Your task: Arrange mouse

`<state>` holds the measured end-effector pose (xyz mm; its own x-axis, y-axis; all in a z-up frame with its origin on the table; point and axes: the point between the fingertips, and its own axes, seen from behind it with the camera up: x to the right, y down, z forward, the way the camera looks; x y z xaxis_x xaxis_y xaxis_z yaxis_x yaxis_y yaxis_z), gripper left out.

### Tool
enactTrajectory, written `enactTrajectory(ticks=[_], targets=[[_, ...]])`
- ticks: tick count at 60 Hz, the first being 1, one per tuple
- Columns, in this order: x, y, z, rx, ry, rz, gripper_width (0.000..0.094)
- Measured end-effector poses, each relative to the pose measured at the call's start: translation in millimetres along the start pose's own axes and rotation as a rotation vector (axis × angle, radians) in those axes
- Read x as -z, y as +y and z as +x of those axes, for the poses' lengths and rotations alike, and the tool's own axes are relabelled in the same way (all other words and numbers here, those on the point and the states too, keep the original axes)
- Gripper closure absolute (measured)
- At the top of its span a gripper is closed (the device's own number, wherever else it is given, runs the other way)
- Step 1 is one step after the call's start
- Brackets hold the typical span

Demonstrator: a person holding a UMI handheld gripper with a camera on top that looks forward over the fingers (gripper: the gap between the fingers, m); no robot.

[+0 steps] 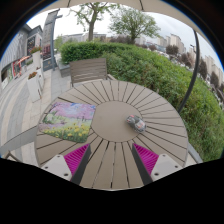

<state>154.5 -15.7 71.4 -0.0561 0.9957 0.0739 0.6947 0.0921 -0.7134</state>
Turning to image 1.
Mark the white planter with red flowers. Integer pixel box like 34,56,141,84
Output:
29,46,44,69

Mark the round leafy green tree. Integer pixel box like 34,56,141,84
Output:
109,6,161,44

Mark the beige umbrella canopy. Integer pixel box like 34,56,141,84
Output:
36,0,209,43

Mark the brown slatted chair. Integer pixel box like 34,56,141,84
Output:
68,57,116,88

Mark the grey shop building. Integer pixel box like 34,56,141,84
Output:
0,24,44,91

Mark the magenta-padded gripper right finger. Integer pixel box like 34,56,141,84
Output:
131,143,184,186

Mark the grey patterned computer mouse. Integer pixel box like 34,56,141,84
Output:
125,114,148,134

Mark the black curved umbrella pole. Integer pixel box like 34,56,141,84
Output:
176,29,201,114

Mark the flower landscape print mouse pad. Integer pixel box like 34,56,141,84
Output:
38,101,97,144

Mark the sparse-leaved tree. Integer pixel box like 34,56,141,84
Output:
69,2,118,43

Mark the group of apartment buildings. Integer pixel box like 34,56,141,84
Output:
133,33,224,88

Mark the white planter with orange flowers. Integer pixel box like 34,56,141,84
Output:
26,70,45,103

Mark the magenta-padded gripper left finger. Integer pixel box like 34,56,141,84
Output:
40,143,93,186

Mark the green hedge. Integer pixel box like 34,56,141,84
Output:
59,40,224,163

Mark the grey metal chair frame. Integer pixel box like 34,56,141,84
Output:
0,125,38,158
186,143,204,164

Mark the tall dark sign pillar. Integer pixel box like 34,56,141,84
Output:
41,9,64,72

